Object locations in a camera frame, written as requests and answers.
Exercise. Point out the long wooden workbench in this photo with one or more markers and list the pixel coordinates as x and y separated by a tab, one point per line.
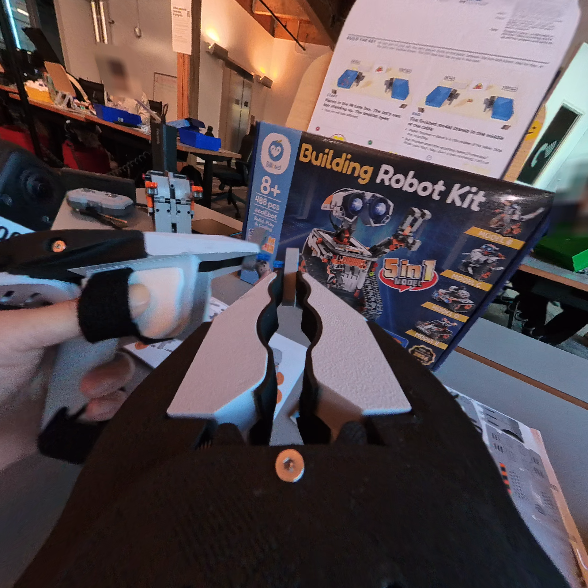
206	150

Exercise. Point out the white printed task sheet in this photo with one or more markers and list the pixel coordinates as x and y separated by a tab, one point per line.
436	69

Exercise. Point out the grey building beam with pin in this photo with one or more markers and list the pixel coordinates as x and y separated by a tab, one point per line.
291	280

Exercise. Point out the person's left hand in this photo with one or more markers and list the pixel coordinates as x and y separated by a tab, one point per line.
32	367

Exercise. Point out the black office chair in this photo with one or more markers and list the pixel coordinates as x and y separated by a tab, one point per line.
229	177

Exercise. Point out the black tall device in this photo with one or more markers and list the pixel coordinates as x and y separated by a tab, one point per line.
164	147

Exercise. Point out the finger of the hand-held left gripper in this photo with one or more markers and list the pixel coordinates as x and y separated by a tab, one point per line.
193	248
206	294

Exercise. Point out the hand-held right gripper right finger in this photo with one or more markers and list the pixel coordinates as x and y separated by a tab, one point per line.
358	367

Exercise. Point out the sticker sheet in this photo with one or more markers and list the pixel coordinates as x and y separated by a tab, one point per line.
519	450

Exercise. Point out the dark green phone sign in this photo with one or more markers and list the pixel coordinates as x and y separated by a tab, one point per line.
551	142

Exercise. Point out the open white instruction booklet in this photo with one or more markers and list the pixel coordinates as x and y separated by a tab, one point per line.
289	367

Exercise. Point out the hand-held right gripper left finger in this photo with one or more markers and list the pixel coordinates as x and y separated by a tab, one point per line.
220	367

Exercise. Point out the black building beam with pin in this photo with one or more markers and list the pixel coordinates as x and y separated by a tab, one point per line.
261	257

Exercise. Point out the robot kit box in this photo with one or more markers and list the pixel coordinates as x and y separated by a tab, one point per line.
413	252

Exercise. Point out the grey remote control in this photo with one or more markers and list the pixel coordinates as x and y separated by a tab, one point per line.
99	202

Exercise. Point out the white paper notice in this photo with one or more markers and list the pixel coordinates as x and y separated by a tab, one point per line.
182	27

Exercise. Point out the grey desk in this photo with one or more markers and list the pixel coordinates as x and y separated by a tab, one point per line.
505	395

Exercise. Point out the wooden post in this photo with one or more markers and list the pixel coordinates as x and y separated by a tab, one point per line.
183	82

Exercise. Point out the grey toy robot model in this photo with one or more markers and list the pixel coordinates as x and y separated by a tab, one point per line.
172	202

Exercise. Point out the green block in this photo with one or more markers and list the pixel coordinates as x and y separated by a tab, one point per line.
562	252

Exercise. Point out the blue storage bin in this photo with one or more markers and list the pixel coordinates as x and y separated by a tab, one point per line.
117	115
200	140

